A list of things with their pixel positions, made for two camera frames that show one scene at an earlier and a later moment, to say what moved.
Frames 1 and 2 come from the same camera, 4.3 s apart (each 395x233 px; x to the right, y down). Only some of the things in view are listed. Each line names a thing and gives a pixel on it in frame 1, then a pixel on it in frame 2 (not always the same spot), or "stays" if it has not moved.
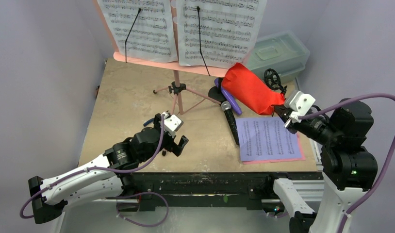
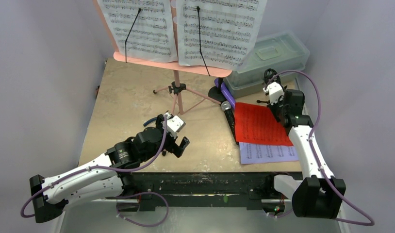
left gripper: x=173 y=147 stays
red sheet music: x=243 y=84 to x=257 y=124
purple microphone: x=229 y=98 stays
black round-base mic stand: x=216 y=92 stays
